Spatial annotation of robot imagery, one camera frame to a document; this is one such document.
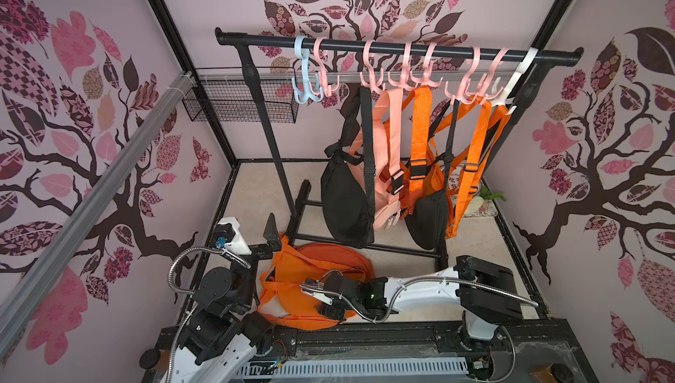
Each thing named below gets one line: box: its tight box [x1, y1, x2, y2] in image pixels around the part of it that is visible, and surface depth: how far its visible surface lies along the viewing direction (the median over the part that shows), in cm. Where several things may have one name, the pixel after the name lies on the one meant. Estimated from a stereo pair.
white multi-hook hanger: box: [490, 46, 539, 116], surface depth 50 cm
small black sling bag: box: [405, 99, 460, 251], surface depth 66 cm
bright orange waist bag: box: [431, 95, 511, 239], surface depth 59 cm
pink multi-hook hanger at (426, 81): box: [410, 42, 443, 88], surface depth 55 cm
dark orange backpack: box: [399, 86, 446, 217], surface depth 61 cm
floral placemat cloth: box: [464, 199, 500, 218], surface depth 105 cm
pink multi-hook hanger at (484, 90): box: [478, 47, 511, 102], surface depth 45 cm
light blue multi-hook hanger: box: [291, 35, 325, 104], surface depth 54 cm
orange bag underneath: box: [256, 233, 375, 331], surface depth 84 cm
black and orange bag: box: [320, 86, 376, 249], surface depth 75 cm
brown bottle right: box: [528, 362, 574, 383], surface depth 63 cm
